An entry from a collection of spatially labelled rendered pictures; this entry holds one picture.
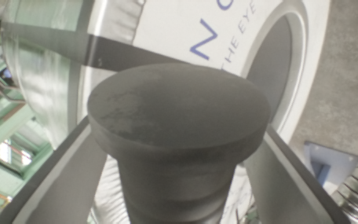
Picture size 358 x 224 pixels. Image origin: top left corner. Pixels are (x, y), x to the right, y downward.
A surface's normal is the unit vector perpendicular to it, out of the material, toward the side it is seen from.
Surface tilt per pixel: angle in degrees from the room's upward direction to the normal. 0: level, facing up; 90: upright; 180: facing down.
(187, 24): 90
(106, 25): 89
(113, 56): 89
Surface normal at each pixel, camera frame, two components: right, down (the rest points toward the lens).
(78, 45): -0.66, -0.01
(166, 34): 0.70, 0.33
